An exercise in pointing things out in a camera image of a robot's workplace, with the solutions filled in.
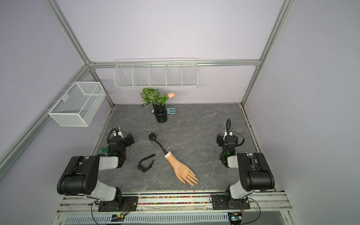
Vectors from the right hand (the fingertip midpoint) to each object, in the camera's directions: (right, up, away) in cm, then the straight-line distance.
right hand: (227, 133), depth 94 cm
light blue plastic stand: (-42, +16, +21) cm, 50 cm away
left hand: (-70, -1, -1) cm, 70 cm away
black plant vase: (-47, +14, +9) cm, 50 cm away
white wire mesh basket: (-93, +19, -10) cm, 95 cm away
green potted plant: (-51, +24, -6) cm, 57 cm away
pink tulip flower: (-37, +25, -5) cm, 45 cm away
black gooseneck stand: (-52, -2, +2) cm, 52 cm away
